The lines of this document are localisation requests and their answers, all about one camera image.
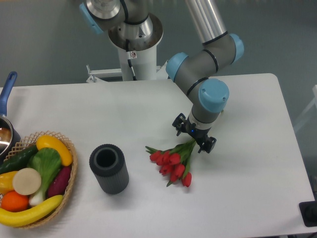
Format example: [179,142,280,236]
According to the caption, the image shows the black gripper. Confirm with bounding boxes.
[172,113,216,153]

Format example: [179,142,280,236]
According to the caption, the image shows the red tulip bouquet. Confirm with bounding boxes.
[145,138,198,187]

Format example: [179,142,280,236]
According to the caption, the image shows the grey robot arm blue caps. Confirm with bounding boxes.
[79,0,244,153]

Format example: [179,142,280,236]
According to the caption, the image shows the dark grey ribbed vase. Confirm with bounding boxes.
[89,144,129,194]

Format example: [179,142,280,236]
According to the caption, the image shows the black device at table edge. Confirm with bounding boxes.
[299,201,317,227]

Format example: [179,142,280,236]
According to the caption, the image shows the purple sweet potato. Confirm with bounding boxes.
[47,167,71,198]

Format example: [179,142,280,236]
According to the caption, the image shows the green bok choy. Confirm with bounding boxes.
[27,148,61,207]

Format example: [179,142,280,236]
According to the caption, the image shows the woven wicker basket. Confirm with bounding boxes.
[0,131,78,228]

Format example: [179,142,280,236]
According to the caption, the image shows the beige round slice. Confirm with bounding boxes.
[12,168,42,195]

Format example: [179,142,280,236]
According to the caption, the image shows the green cucumber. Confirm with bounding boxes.
[0,145,38,174]

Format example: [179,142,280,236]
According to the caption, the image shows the yellow bell pepper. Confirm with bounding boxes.
[0,171,17,194]

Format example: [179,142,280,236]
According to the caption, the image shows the orange fruit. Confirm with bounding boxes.
[1,191,29,212]

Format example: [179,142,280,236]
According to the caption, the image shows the yellow banana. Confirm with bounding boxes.
[0,195,63,228]

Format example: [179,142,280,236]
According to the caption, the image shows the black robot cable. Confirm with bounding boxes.
[125,39,137,81]

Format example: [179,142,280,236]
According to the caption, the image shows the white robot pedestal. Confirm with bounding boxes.
[86,13,163,83]

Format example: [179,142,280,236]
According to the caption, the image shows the blue handled saucepan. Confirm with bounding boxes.
[0,71,21,165]

